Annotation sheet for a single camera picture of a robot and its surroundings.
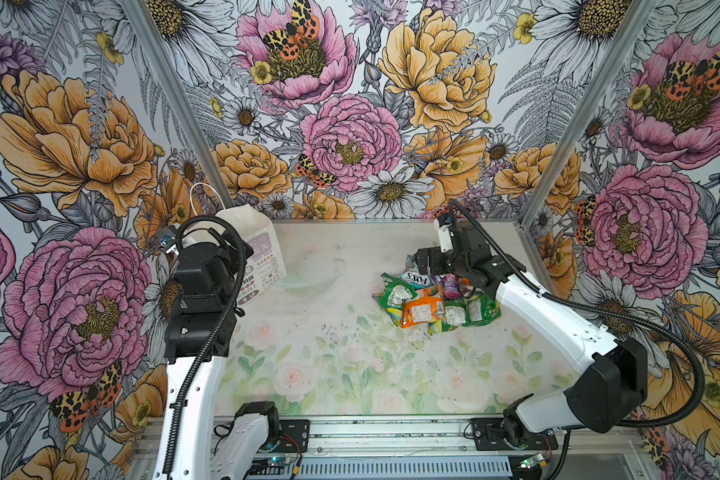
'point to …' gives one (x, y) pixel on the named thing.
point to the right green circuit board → (528, 462)
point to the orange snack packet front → (423, 309)
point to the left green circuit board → (274, 461)
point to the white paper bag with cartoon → (267, 265)
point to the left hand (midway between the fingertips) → (220, 253)
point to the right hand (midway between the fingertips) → (432, 262)
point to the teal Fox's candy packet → (412, 275)
